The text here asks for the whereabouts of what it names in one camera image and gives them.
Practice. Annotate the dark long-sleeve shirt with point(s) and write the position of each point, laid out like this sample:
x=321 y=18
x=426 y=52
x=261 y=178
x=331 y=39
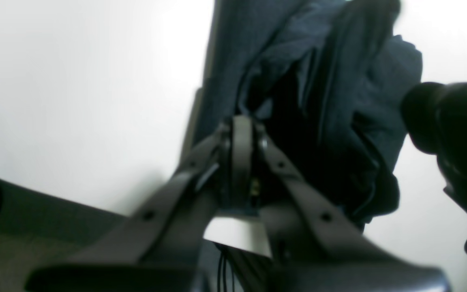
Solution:
x=326 y=77

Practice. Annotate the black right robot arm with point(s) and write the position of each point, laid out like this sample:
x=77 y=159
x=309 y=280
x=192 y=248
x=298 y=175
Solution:
x=436 y=119

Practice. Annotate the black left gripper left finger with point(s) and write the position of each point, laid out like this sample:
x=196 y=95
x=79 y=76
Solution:
x=157 y=249

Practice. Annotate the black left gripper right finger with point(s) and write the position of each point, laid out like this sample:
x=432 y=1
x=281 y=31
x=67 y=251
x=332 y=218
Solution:
x=314 y=247

